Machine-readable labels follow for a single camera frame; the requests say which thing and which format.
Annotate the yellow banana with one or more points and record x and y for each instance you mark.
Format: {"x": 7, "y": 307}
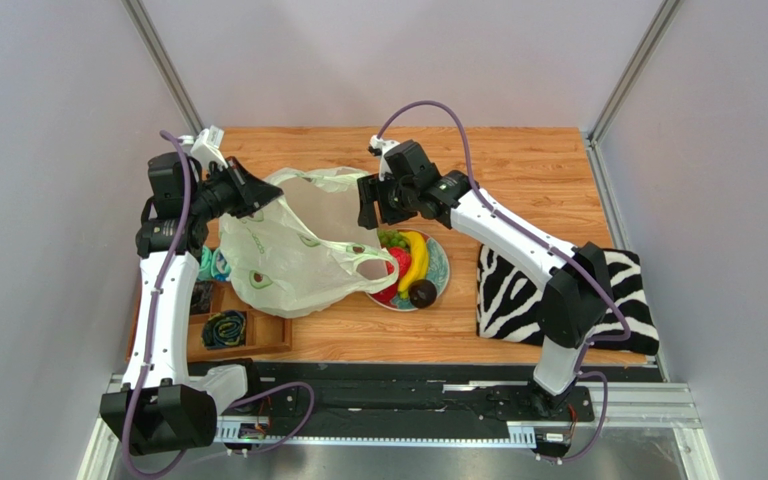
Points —
{"x": 419, "y": 259}

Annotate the dark avocado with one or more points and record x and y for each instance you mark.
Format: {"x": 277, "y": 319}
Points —
{"x": 422, "y": 293}

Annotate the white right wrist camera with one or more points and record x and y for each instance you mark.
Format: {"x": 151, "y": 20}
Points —
{"x": 379, "y": 148}

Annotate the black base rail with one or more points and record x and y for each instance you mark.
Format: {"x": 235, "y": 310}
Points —
{"x": 356, "y": 402}

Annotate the dark green rolled sock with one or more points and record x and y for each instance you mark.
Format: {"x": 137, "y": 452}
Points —
{"x": 223, "y": 330}

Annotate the red strawberry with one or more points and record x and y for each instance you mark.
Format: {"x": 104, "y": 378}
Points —
{"x": 403, "y": 259}

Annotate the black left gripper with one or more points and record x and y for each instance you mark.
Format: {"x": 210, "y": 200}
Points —
{"x": 250, "y": 192}

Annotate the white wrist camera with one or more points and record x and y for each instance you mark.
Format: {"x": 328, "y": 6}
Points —
{"x": 379, "y": 148}
{"x": 205, "y": 146}

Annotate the zebra striped cushion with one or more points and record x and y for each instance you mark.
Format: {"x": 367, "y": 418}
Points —
{"x": 507, "y": 302}

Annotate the teal white rolled sock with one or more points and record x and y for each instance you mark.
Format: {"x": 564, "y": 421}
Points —
{"x": 220, "y": 269}

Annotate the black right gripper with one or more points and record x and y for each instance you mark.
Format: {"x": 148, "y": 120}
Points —
{"x": 381, "y": 194}

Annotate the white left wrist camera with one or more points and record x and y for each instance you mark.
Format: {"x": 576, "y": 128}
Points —
{"x": 205, "y": 146}

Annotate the green grape bunch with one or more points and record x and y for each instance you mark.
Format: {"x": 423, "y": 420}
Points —
{"x": 392, "y": 239}

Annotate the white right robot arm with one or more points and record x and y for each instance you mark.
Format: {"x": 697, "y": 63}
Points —
{"x": 573, "y": 281}

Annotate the patterned ceramic plate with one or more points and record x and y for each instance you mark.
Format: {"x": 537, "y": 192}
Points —
{"x": 438, "y": 273}

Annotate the pale green plastic bag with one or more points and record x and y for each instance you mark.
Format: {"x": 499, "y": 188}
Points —
{"x": 305, "y": 251}

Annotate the black rolled sock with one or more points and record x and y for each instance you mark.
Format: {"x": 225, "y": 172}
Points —
{"x": 202, "y": 298}

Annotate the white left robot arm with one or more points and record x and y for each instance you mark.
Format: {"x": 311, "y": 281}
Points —
{"x": 159, "y": 408}

